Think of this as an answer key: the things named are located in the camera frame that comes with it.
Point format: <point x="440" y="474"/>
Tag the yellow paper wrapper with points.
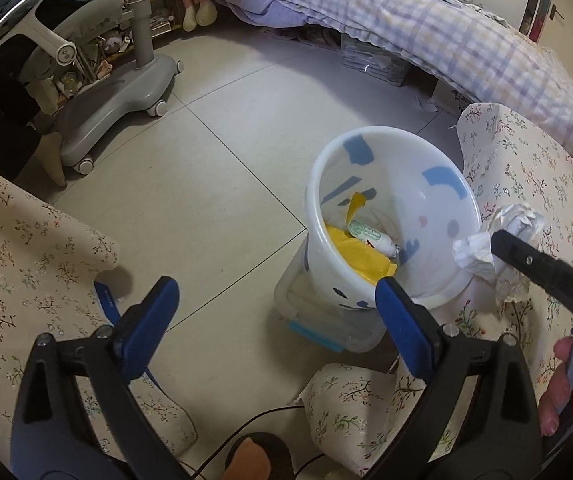
<point x="354" y="255"/>

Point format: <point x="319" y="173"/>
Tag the cluttered toy shelf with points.
<point x="111" y="45"/>

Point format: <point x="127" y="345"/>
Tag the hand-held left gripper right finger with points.
<point x="401" y="320"/>

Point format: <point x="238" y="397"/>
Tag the grey adjustable desk base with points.
<point x="121" y="95"/>

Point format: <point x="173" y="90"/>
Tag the clear under-bed storage box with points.
<point x="374" y="60"/>

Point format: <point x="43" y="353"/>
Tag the clear plastic storage container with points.
<point x="316" y="317"/>

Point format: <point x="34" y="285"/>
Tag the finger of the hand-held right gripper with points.
<point x="526" y="260"/>

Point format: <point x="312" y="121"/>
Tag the small white green tube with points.
<point x="371" y="235"/>

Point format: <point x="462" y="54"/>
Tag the white cardboard box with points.
<point x="446" y="95"/>

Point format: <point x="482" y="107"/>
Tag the grey child chair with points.
<point x="81" y="25"/>

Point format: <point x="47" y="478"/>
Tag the white tissue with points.
<point x="514" y="222"/>

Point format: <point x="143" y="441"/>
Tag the white plastic trash bin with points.
<point x="416" y="210"/>

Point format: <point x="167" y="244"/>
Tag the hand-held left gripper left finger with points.
<point x="151" y="320"/>

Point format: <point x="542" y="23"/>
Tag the floral tablecloth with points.
<point x="516" y="160"/>

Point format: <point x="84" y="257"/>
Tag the person's right hand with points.
<point x="554" y="395"/>

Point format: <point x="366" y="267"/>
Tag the plaid quilt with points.
<point x="416" y="15"/>

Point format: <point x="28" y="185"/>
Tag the person's foot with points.
<point x="249" y="460"/>

